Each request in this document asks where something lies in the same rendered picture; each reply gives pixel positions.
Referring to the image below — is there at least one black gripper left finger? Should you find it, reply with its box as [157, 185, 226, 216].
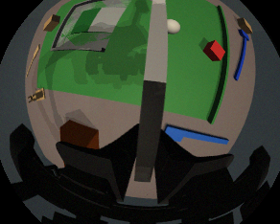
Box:
[56, 123, 140, 203]

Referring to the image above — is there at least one white golf ball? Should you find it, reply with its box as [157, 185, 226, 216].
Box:
[167, 19, 181, 34]

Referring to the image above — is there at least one blue rectangular bar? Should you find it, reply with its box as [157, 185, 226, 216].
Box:
[233, 29, 250, 80]

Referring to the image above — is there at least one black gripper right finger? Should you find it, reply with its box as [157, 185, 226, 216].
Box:
[154, 128, 235, 205]

